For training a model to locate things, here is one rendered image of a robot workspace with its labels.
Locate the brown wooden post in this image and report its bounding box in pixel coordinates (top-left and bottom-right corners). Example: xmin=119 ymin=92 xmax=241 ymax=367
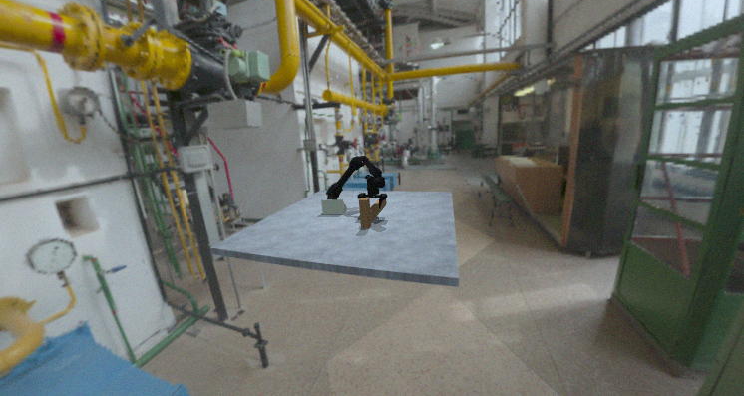
xmin=359 ymin=198 xmax=371 ymax=229

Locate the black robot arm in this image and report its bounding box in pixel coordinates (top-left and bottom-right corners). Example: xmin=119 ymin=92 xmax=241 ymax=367
xmin=326 ymin=156 xmax=385 ymax=199

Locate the brown wooden rail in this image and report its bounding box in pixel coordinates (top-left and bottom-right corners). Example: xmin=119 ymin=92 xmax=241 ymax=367
xmin=370 ymin=199 xmax=386 ymax=222

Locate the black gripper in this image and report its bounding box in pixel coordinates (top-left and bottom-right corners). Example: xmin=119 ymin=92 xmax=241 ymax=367
xmin=357 ymin=187 xmax=387 ymax=209

